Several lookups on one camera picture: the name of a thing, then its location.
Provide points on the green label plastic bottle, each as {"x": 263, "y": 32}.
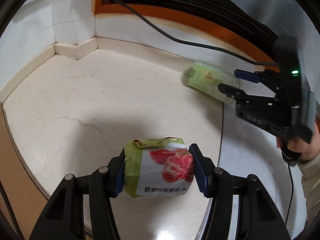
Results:
{"x": 206, "y": 79}

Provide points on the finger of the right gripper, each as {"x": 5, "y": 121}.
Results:
{"x": 247, "y": 76}
{"x": 234, "y": 93}

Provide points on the person right hand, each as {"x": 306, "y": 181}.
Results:
{"x": 307, "y": 151}

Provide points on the brown cardboard sheet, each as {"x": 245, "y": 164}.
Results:
{"x": 26, "y": 200}

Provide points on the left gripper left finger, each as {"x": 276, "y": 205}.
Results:
{"x": 116, "y": 175}

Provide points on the tomato printed green package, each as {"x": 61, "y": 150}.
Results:
{"x": 157, "y": 167}

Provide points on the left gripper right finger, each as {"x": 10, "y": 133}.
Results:
{"x": 203, "y": 170}

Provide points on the translucent plastic sheet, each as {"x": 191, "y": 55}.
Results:
{"x": 288, "y": 17}

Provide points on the orange wooden window frame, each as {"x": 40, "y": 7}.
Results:
{"x": 222, "y": 19}

